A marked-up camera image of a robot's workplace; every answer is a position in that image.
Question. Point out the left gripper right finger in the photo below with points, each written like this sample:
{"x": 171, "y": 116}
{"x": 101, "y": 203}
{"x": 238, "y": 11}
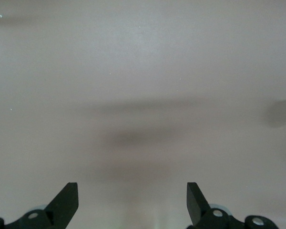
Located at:
{"x": 200, "y": 212}

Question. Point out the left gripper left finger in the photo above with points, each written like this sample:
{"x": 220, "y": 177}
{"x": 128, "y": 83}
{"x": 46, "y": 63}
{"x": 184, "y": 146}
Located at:
{"x": 62, "y": 210}

